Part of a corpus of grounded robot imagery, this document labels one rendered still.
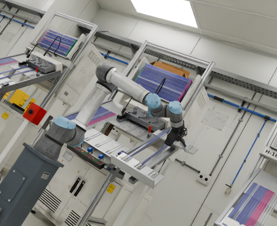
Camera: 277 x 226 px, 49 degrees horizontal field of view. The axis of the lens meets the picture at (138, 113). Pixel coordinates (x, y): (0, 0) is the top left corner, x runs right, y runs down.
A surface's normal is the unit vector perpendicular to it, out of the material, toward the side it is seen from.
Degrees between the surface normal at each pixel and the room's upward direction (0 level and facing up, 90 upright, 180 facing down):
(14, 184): 90
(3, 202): 90
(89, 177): 90
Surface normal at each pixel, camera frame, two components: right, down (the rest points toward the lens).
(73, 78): 0.77, 0.37
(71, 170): -0.36, -0.40
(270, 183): 0.11, -0.88
